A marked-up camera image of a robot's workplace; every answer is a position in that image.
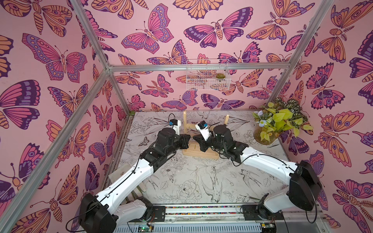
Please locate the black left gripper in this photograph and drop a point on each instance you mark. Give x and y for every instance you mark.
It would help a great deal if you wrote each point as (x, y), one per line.
(184, 141)

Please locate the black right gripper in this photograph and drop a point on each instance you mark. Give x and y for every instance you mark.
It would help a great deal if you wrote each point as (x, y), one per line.
(204, 142)

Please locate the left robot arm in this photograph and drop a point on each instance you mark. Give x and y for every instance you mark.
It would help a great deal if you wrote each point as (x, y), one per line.
(104, 212)

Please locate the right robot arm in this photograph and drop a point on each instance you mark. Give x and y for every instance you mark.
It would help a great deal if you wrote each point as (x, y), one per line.
(303, 185)

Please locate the small succulent in basket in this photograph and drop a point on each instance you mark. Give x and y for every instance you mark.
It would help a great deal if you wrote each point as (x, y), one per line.
(220, 76)

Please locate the grey paper card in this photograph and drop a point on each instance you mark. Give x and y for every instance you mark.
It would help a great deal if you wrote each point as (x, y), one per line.
(114, 176)

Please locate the potted green plant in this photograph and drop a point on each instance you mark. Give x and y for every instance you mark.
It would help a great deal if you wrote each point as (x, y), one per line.
(279, 117)

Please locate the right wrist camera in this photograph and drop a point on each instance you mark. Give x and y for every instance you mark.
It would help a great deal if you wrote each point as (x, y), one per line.
(203, 128)

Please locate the white wire basket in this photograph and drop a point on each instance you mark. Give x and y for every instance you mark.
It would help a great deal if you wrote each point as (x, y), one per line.
(202, 75)

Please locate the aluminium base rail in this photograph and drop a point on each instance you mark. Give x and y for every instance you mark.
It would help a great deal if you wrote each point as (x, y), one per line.
(222, 218)

